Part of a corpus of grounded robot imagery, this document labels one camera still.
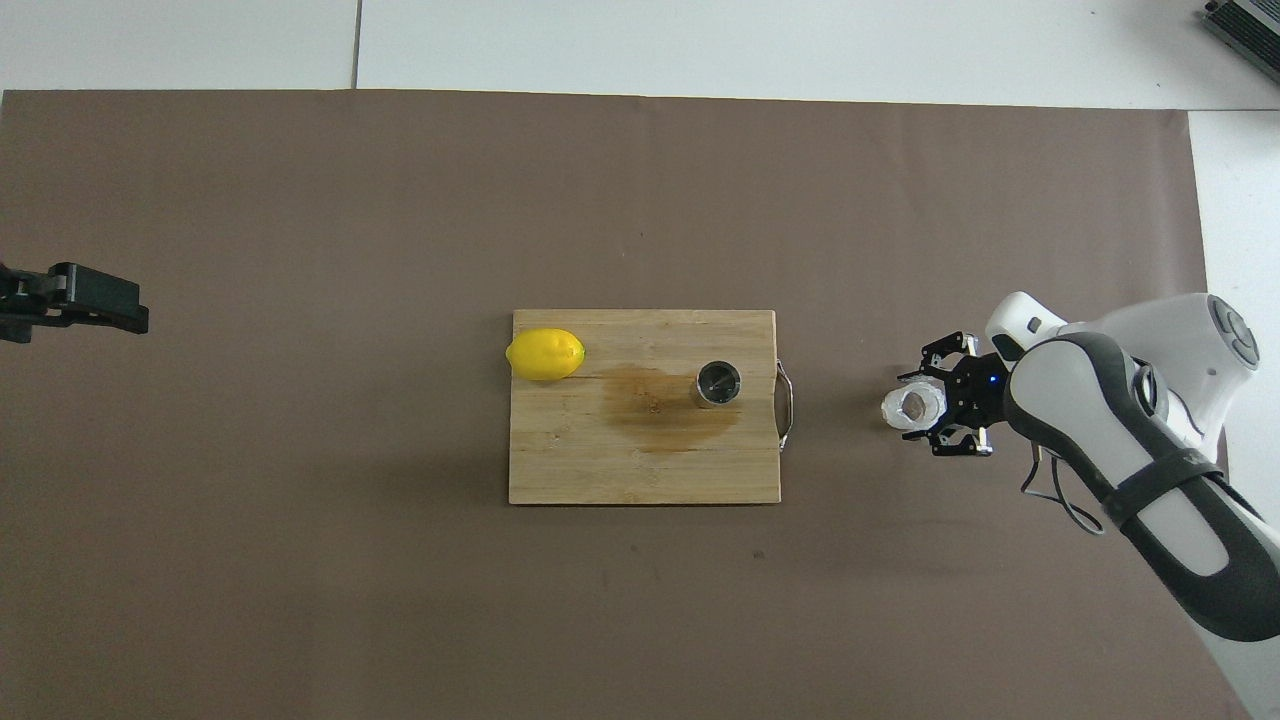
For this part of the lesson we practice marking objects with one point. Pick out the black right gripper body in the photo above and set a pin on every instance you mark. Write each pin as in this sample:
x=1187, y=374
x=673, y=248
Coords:
x=980, y=392

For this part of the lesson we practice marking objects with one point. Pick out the clear textured glass cup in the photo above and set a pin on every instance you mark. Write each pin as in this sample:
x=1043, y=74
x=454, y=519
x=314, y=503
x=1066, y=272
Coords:
x=913, y=407

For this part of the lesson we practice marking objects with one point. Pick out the steel double jigger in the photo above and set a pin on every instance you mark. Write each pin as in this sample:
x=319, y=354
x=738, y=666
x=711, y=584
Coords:
x=718, y=384

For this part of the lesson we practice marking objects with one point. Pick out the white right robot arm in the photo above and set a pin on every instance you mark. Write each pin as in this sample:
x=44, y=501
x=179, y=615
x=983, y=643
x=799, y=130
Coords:
x=1100, y=420

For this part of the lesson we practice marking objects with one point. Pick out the brown paper table mat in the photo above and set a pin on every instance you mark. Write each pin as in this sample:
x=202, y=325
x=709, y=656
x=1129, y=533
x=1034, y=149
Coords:
x=300, y=200

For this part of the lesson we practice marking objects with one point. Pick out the yellow lemon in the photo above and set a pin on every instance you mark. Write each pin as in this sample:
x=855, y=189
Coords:
x=545, y=354

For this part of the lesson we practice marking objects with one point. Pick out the grey ribbed metal device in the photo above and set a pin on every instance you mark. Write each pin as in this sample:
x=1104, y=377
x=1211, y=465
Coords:
x=1250, y=25

